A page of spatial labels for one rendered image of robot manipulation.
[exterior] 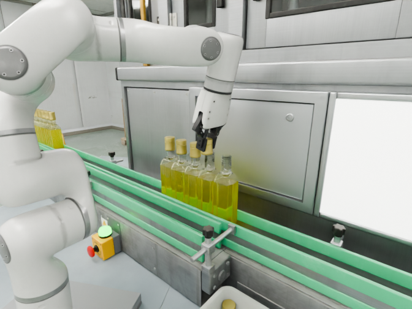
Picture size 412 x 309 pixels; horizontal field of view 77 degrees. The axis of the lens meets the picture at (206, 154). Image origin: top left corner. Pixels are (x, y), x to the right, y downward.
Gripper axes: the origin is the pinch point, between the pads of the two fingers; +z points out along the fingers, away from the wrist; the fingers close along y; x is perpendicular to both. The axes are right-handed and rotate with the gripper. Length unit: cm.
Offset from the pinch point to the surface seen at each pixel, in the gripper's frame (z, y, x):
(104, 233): 39.4, 19.0, -20.1
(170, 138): 5.6, -0.6, -15.0
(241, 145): 2.7, -14.3, 3.4
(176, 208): 23.5, 4.8, -2.4
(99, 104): 199, -276, -558
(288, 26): -33.2, -18.6, 5.1
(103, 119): 238, -283, -548
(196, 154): 5.7, -0.5, -3.1
